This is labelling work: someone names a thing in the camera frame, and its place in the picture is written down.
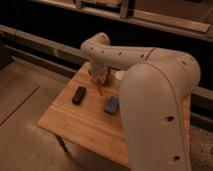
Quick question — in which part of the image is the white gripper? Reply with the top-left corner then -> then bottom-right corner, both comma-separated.
89,65 -> 110,85

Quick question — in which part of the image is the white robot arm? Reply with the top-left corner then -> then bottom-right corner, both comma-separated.
80,33 -> 201,171

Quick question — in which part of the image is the dark ceramic bowl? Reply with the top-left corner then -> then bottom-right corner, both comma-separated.
88,68 -> 111,85

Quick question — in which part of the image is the white cup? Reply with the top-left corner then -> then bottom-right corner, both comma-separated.
115,71 -> 125,81

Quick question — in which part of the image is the blue sponge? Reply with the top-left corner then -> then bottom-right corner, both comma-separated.
104,96 -> 119,115

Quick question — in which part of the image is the black rectangular block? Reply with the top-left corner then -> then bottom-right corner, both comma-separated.
72,86 -> 86,105

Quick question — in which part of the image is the wooden table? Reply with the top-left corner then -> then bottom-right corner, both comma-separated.
38,64 -> 189,170

